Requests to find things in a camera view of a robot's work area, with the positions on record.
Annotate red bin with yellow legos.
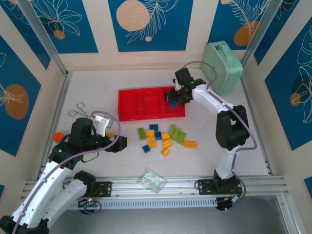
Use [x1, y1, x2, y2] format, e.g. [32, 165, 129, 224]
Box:
[139, 87, 165, 120]

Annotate metal tongs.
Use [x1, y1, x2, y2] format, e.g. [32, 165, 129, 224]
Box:
[68, 102, 96, 119]

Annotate clear plastic bag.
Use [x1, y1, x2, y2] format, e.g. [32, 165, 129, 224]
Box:
[136, 167, 168, 195]

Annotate mint green zipper case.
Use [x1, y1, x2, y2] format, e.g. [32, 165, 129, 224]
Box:
[202, 41, 244, 96]

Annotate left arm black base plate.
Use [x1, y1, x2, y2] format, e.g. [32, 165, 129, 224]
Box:
[87, 180, 114, 197]

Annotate aluminium table side rail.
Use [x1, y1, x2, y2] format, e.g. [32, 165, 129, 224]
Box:
[240, 73, 274, 176]
[36, 72, 73, 181]

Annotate grey slotted cable duct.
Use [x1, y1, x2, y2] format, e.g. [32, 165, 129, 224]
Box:
[70, 197, 218, 210]

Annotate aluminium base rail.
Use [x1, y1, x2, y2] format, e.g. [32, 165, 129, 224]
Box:
[20, 175, 291, 200]

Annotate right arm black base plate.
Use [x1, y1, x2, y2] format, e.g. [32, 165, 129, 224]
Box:
[195, 179, 245, 196]

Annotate aluminium frame post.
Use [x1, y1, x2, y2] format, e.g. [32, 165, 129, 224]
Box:
[17, 0, 68, 77]
[240, 0, 281, 73]

